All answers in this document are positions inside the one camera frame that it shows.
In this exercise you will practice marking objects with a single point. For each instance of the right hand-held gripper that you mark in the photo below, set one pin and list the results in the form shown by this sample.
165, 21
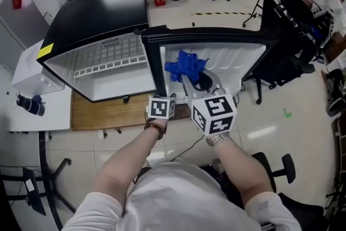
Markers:
213, 116

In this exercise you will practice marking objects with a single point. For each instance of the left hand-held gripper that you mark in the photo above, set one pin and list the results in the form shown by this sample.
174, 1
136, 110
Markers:
160, 108

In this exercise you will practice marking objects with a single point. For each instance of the blue cleaning cloth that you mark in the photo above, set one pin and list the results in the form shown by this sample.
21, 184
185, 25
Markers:
186, 65

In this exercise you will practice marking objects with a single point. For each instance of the white fridge door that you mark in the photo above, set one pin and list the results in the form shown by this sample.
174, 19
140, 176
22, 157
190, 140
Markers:
229, 56

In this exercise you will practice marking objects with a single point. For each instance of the black mini fridge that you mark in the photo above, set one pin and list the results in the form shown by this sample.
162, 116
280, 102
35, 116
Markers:
94, 13

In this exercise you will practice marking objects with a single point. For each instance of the person's left forearm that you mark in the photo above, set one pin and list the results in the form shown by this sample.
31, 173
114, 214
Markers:
121, 170

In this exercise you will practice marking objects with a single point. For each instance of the silver wristwatch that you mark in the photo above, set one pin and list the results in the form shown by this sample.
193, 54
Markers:
217, 139

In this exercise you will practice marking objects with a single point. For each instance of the white plastic grid shelf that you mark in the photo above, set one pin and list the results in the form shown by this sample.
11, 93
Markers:
108, 65

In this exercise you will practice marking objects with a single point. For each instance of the yellow black floor tape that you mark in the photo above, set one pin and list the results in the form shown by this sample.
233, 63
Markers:
221, 13

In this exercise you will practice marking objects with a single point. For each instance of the black high-back chair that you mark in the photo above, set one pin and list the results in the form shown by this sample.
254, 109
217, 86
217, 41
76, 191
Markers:
283, 48

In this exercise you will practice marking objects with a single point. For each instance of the person's white shirt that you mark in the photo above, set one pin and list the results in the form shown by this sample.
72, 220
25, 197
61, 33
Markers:
175, 197

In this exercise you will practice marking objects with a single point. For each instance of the black waist pack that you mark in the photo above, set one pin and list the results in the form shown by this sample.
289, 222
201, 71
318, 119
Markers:
224, 184

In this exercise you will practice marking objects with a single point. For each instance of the black computer monitor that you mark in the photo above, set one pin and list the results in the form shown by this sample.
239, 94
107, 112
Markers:
298, 8

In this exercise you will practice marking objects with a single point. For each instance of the yellow warning sticker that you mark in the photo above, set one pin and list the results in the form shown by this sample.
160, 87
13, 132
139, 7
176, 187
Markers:
45, 51

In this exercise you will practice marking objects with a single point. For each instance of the white microwave oven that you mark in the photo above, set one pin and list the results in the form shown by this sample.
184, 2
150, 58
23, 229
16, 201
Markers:
27, 70

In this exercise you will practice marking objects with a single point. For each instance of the black power adapter box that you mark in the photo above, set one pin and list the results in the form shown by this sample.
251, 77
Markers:
33, 192

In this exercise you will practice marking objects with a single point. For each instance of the black swivel chair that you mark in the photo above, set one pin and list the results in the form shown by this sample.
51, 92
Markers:
297, 211

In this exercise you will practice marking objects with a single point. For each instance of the silver tall fridge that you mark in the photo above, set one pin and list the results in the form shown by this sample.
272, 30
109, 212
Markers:
21, 19

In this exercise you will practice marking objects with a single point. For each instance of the red paper decoration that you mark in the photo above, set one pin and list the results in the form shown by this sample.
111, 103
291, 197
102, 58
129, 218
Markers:
17, 1

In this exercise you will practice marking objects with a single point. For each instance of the black camera lens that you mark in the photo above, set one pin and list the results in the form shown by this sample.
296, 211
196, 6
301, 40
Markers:
31, 105

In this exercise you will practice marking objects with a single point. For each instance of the black desk frame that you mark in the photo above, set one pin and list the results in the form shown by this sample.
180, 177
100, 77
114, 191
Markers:
44, 170

